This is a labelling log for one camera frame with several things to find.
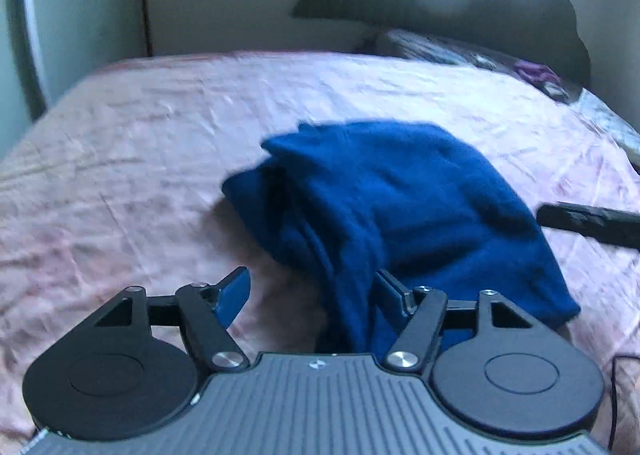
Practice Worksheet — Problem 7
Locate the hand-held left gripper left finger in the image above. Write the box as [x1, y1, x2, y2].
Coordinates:
[95, 266, 251, 375]

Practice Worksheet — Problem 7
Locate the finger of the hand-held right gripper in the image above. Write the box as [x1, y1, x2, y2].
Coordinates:
[537, 202, 640, 251]

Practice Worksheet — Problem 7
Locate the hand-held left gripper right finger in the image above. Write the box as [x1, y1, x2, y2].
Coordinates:
[375, 269, 544, 376]

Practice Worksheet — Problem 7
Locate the blue knitted garment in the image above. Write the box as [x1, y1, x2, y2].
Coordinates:
[221, 120, 582, 354]

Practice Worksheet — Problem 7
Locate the patterned blanket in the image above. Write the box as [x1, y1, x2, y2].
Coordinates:
[570, 89, 640, 172]

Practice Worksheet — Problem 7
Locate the purple cloth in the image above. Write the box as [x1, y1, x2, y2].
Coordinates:
[515, 60, 564, 88]

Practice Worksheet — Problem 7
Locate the pink bed sheet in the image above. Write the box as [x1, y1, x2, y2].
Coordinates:
[0, 50, 640, 455]

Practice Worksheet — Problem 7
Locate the patterned pillow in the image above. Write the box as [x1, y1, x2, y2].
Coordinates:
[360, 27, 583, 103]

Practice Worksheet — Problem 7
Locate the dark headboard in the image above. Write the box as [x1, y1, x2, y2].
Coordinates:
[291, 0, 593, 86]

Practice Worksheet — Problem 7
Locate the thin black cable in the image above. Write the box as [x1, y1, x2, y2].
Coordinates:
[607, 355, 640, 452]

